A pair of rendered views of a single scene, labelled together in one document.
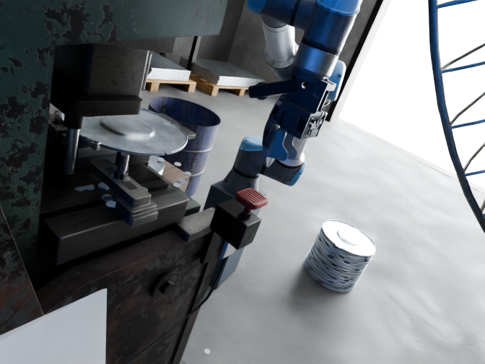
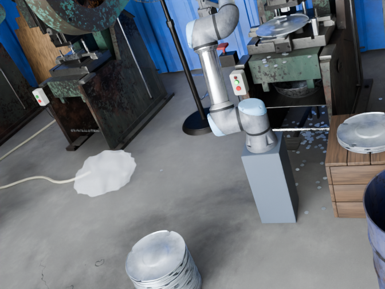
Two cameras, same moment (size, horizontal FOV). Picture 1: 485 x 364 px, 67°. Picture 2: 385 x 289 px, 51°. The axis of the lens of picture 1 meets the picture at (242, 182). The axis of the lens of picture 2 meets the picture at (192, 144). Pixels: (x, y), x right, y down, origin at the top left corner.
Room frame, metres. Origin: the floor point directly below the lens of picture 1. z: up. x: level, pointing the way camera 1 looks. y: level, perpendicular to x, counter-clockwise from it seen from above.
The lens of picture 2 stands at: (2.99, -0.09, 1.53)
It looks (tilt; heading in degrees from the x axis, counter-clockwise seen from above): 31 degrees down; 188
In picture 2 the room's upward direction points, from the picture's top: 21 degrees counter-clockwise
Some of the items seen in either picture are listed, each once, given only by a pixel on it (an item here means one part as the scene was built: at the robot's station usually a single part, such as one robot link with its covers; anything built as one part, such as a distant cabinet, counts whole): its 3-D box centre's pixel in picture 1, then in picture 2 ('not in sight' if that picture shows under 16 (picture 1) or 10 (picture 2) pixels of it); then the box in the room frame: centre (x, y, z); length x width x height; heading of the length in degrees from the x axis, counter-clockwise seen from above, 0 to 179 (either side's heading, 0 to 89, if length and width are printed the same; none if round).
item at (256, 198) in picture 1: (247, 209); (223, 51); (0.74, -0.03, 0.72); 0.07 x 0.06 x 0.08; 150
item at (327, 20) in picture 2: not in sight; (318, 16); (0.79, 0.51, 0.76); 0.17 x 0.06 x 0.10; 60
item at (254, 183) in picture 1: (243, 178); (259, 135); (1.37, 0.00, 0.50); 0.15 x 0.15 x 0.10
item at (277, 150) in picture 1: (276, 152); not in sight; (0.71, -0.04, 0.89); 0.06 x 0.03 x 0.09; 59
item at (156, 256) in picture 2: (348, 237); (155, 254); (1.68, -0.61, 0.25); 0.29 x 0.29 x 0.01
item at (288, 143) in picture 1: (284, 150); not in sight; (0.74, -0.06, 0.89); 0.06 x 0.03 x 0.09; 59
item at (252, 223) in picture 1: (228, 240); (231, 66); (0.75, -0.02, 0.62); 0.10 x 0.06 x 0.20; 60
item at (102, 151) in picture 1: (79, 139); not in sight; (0.71, 0.37, 0.76); 0.15 x 0.09 x 0.05; 60
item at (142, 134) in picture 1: (128, 126); (281, 25); (0.81, 0.30, 0.78); 0.29 x 0.29 x 0.01
